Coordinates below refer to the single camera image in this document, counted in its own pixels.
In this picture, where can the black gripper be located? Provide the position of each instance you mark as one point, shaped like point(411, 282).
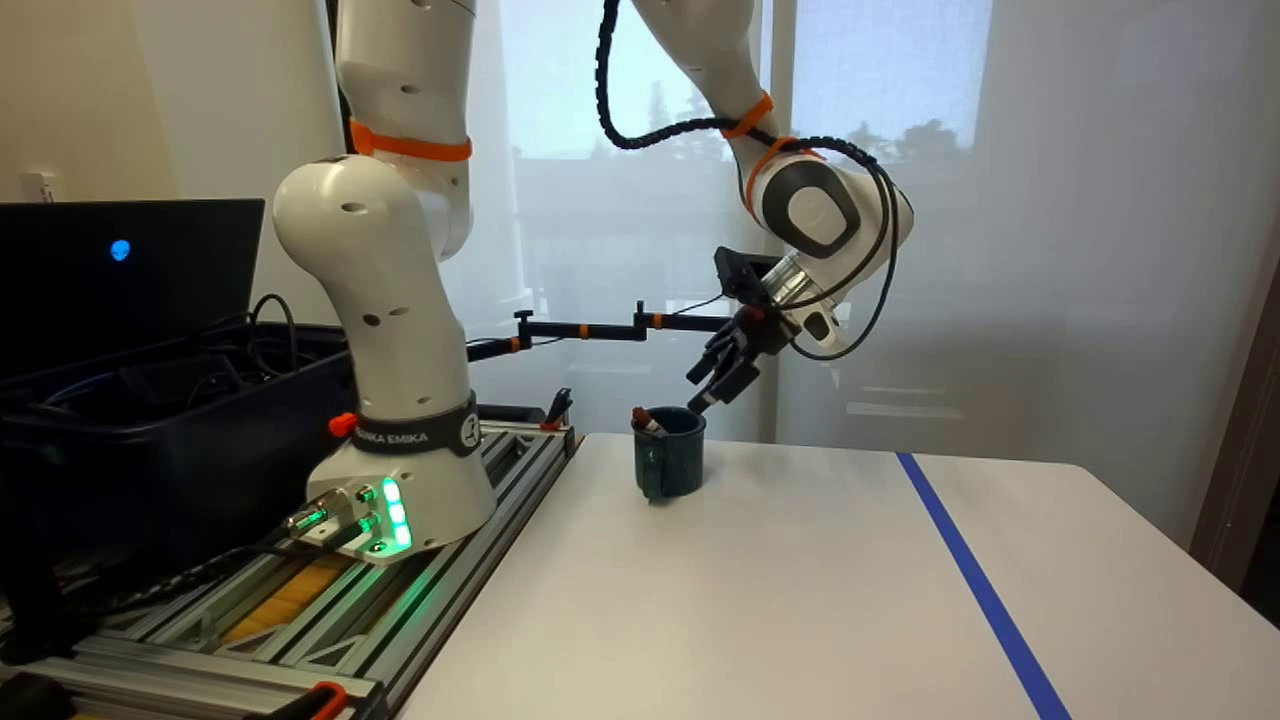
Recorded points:
point(762, 326)

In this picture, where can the red and white marker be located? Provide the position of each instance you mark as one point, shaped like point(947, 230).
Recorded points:
point(641, 419)

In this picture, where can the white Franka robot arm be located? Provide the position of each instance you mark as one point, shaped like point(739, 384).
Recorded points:
point(384, 267)

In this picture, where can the dark blue speckled cup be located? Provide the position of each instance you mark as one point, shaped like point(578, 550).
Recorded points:
point(672, 461)

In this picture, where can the black clamp lever orange tip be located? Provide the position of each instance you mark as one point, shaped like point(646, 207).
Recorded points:
point(558, 409)

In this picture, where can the blue tape line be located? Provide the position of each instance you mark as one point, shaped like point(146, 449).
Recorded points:
point(980, 574)

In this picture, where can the white sheer curtain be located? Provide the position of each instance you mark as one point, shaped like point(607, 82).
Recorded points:
point(1065, 267)

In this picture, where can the yellow wooden strip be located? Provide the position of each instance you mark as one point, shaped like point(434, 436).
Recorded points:
point(284, 603)

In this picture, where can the orange and black clamp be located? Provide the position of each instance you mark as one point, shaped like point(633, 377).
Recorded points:
point(333, 702)

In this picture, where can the black storage bin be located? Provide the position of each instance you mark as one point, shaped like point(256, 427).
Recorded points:
point(163, 455)

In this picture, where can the black monitor with blue light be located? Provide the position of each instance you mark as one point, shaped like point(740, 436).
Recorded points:
point(133, 286)

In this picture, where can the black articulated camera mount arm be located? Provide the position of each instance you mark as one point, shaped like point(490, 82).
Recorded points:
point(602, 331)

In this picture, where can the aluminium rail base frame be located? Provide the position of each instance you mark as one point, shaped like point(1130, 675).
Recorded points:
point(443, 584)

